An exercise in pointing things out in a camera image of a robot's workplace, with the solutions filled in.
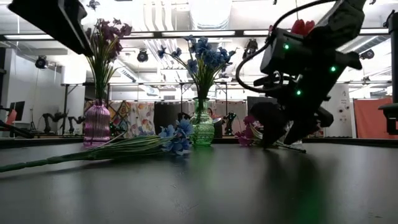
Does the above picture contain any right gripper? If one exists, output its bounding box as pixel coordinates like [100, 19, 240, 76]
[250, 70, 346, 149]

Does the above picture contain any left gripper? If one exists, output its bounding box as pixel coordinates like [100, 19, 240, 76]
[8, 0, 93, 57]

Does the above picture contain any red artificial tulip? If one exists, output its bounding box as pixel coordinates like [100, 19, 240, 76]
[303, 20, 316, 35]
[290, 19, 305, 35]

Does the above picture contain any blue artificial flower bunch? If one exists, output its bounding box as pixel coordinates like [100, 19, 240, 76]
[0, 118, 194, 174]
[156, 34, 237, 102]

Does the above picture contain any green glass vase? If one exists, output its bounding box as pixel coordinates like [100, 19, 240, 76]
[189, 96, 216, 147]

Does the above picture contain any purple glass vase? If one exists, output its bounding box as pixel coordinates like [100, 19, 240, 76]
[83, 99, 111, 147]

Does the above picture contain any grey partition panel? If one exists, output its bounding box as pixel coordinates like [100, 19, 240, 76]
[214, 101, 249, 138]

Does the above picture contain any white cabinet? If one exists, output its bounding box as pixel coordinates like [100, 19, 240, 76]
[326, 83, 357, 138]

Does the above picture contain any black overhead light bar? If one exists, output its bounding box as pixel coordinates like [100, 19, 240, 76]
[0, 28, 389, 40]

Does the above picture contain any orange partition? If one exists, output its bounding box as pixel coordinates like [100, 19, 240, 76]
[353, 98, 393, 139]

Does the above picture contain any small black monitor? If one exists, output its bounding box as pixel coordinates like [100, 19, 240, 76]
[7, 101, 25, 122]

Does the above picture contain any floral patterned cloth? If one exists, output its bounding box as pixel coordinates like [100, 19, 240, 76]
[129, 101, 155, 138]

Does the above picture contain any red background object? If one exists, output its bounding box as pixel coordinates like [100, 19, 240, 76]
[6, 109, 17, 126]

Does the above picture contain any black partition panel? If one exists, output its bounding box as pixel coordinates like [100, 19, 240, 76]
[154, 101, 190, 138]

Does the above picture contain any black background table frame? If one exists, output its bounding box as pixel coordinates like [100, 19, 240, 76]
[61, 81, 110, 133]

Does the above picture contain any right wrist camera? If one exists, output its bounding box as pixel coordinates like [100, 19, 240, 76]
[260, 27, 312, 76]

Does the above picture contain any black vertical frame post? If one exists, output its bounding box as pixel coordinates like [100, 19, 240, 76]
[382, 9, 398, 135]

